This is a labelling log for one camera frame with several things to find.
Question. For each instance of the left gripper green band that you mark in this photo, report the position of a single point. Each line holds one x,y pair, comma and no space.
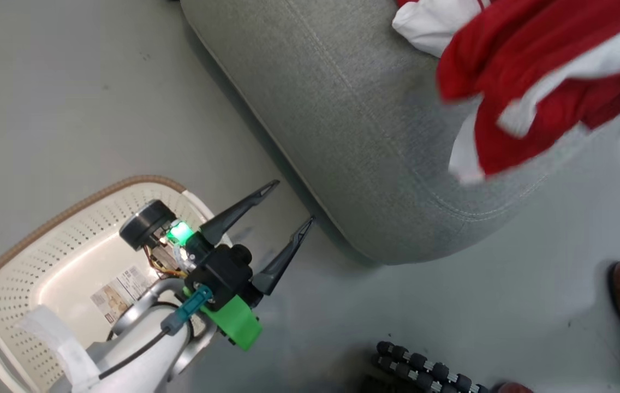
149,224

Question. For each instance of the red and white garment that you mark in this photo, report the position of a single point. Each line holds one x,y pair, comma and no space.
506,49

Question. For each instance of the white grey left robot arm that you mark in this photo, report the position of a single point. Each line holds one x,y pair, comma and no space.
146,355

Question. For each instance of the grey fabric sofa cushion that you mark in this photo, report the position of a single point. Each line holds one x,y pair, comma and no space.
343,109

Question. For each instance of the printed paper label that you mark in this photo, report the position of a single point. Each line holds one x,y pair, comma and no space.
119,295

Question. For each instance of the white perforated laundry basket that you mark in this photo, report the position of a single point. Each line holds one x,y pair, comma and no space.
42,262

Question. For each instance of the white garment with red edge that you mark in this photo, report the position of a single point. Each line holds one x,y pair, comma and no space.
430,24

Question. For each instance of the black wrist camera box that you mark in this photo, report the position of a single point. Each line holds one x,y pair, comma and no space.
222,275

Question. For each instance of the bright green camera mount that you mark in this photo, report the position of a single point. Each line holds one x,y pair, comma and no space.
233,325

